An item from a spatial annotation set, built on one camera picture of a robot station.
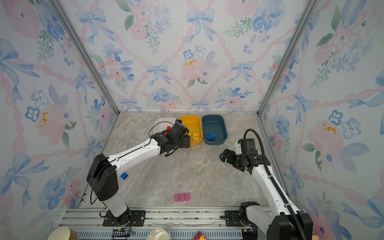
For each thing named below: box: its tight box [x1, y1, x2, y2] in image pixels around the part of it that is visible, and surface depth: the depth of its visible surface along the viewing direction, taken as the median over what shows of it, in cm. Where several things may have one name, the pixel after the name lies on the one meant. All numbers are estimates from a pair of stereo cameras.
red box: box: [192, 231, 209, 240], surface depth 68 cm
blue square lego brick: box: [206, 132, 217, 141], surface depth 103 cm
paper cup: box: [47, 226, 79, 240], surface depth 65 cm
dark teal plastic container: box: [201, 114, 228, 146], surface depth 109 cm
